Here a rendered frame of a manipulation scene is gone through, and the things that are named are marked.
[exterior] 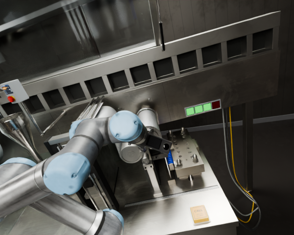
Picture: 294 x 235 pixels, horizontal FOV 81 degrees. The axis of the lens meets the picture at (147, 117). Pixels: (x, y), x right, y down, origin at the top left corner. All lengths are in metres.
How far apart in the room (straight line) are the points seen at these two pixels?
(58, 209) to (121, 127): 0.44
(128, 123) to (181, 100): 0.82
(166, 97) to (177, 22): 1.67
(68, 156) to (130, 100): 0.85
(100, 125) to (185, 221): 0.69
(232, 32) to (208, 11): 1.52
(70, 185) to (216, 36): 1.07
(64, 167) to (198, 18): 2.54
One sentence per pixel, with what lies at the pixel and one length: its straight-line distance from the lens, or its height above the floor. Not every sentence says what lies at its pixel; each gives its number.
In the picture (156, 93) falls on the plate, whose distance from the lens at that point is 1.16.
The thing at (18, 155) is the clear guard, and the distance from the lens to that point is 1.57.
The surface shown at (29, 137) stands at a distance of 1.21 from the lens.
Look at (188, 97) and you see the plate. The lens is 1.20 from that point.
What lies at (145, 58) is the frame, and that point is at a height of 1.61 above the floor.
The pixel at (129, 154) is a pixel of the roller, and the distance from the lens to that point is 0.98.
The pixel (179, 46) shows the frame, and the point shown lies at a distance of 1.13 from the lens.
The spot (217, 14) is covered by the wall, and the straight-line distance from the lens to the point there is 2.73.
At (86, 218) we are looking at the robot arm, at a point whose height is 1.19.
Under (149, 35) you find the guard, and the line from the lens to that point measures 1.07.
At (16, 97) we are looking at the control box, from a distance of 1.01.
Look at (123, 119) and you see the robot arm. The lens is 0.42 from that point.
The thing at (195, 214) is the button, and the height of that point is 0.92.
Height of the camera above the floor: 1.74
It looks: 25 degrees down
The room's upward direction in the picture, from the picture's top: 17 degrees counter-clockwise
